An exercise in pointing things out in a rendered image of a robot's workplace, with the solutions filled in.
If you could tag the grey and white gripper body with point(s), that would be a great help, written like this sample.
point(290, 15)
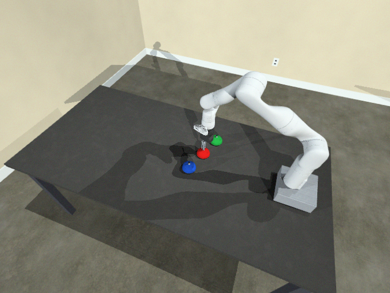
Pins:
point(206, 130)

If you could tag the blue dome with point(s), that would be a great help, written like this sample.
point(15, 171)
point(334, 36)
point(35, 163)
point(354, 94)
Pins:
point(189, 167)

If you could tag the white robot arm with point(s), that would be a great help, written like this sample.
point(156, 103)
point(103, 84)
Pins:
point(248, 89)

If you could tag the green dome bell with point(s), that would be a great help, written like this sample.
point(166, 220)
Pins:
point(217, 140)

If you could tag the red dome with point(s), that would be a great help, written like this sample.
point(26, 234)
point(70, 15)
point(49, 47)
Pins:
point(203, 153)

